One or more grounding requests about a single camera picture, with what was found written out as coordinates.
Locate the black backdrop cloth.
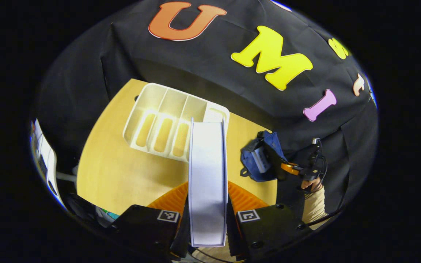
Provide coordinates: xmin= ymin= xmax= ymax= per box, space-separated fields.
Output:
xmin=35 ymin=0 xmax=379 ymax=220

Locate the black cable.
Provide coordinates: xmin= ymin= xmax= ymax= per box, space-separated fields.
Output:
xmin=316 ymin=153 xmax=329 ymax=180
xmin=306 ymin=206 xmax=347 ymax=228

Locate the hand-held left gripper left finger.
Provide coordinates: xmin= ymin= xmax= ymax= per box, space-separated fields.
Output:
xmin=109 ymin=181 xmax=190 ymax=259

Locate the white plastic bookshelf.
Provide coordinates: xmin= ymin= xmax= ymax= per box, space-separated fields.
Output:
xmin=123 ymin=83 xmax=230 ymax=163

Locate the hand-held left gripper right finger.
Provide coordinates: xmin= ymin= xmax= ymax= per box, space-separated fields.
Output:
xmin=227 ymin=181 xmax=314 ymax=262

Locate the blue schoolbag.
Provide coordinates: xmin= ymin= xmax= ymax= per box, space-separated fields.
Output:
xmin=240 ymin=130 xmax=288 ymax=183

